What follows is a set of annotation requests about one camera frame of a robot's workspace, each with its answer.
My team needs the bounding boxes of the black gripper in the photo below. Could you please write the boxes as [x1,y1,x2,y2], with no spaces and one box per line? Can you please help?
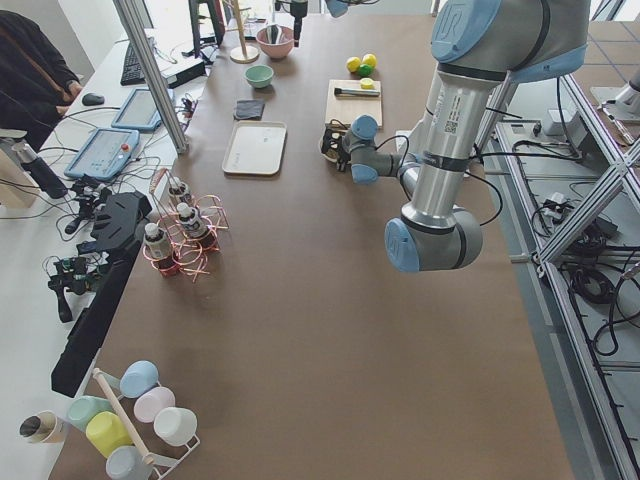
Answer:
[290,0,308,47]
[321,125,350,172]

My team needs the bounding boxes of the white round plate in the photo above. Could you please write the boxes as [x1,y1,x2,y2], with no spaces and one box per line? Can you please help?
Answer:
[321,138,344,163]

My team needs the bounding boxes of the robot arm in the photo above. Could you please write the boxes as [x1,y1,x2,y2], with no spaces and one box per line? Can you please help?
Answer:
[340,0,590,273]
[289,0,375,47]

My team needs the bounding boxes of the cream rabbit serving tray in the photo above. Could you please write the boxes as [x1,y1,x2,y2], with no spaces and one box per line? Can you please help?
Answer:
[221,120,287,176]

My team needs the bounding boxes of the pink bowl with ice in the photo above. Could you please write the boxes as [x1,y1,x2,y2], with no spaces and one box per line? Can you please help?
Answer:
[256,26,294,60]

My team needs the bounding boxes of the metal ice scoop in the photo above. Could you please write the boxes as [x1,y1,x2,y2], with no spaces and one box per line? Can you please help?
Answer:
[265,24,285,45]

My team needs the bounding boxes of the wooden cutting board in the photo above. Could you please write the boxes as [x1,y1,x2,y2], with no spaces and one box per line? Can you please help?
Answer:
[325,79,383,129]

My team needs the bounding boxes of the wooden stand with round base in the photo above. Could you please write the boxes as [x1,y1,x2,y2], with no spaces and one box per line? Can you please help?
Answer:
[229,0,260,64]

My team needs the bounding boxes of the steel cylinder muddler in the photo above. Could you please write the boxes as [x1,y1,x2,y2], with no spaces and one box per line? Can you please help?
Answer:
[333,87,381,97]

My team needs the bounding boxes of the mint green bowl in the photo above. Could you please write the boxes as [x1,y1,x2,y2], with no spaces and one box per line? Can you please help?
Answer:
[244,65,274,89]

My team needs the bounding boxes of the lower whole lemon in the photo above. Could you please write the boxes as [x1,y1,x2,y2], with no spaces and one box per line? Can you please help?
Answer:
[345,56,362,73]

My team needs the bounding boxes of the whole lemon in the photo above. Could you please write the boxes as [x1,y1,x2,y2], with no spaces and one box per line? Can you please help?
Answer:
[362,53,377,69]
[345,56,362,73]

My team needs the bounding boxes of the half lemon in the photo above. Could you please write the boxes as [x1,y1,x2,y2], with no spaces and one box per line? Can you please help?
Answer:
[359,77,376,90]

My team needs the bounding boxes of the upper whole lemon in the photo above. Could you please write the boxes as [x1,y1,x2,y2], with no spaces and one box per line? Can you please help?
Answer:
[362,53,377,69]

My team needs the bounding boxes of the green lime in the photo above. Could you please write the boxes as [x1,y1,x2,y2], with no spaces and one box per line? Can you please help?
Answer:
[357,64,373,77]

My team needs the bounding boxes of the folded grey cloth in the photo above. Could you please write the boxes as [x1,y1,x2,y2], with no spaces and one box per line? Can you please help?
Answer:
[234,99,265,120]

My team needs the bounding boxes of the tea bottle right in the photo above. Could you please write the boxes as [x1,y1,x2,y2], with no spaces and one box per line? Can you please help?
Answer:
[177,202,217,251]

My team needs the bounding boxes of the tea bottle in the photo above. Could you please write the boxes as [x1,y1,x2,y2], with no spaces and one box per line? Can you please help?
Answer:
[144,223,179,277]
[168,177,194,209]
[177,202,217,251]

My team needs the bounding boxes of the tea bottle back left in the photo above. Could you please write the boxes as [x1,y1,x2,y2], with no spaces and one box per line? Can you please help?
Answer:
[168,177,194,209]

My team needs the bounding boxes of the black keyboard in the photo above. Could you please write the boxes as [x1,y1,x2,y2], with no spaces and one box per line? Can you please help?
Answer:
[120,44,145,86]

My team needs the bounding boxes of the teach pendant far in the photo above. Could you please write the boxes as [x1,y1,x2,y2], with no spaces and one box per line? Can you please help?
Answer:
[111,88,161,133]

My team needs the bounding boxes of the teach pendant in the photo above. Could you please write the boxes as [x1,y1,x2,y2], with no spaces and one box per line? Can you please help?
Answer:
[64,128,140,181]
[111,88,161,133]

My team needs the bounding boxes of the tea bottle front left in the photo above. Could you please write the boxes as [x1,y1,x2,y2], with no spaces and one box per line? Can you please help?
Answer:
[144,223,179,277]

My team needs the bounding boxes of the computer mouse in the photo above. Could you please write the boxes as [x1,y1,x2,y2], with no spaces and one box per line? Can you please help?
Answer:
[81,93,105,106]

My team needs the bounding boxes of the black foam case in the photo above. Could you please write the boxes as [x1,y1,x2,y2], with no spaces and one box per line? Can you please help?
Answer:
[50,191,152,398]

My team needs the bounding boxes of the teach pendant near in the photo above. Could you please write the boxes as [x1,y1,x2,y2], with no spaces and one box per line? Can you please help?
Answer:
[64,128,140,181]

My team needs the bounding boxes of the person in dark jacket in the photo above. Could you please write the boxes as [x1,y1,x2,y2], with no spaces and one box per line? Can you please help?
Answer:
[1,10,82,150]

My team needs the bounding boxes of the black thermos bottle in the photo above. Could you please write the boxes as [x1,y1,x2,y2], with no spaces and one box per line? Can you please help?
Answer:
[11,141,68,199]

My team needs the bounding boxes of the pink cup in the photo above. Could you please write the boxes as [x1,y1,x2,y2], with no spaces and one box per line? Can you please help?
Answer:
[133,386,175,423]

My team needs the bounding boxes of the white cup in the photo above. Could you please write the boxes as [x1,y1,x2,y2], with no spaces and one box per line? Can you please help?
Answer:
[153,407,198,447]

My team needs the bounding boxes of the green cup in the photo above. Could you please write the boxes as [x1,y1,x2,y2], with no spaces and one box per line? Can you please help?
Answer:
[66,395,113,433]

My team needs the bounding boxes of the yellow cup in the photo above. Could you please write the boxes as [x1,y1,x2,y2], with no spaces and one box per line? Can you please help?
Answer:
[85,411,133,458]

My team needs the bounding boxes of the grey blue cup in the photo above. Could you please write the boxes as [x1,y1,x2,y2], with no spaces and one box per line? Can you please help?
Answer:
[106,446,153,480]

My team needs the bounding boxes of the paper cup with metal insert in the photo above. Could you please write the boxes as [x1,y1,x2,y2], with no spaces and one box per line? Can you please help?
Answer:
[19,411,68,444]

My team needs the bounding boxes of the aluminium frame post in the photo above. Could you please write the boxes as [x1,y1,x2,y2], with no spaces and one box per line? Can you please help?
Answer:
[113,0,188,154]

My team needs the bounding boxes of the copper wire bottle rack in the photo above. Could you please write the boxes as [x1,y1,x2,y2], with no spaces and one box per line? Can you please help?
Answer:
[142,167,229,279]

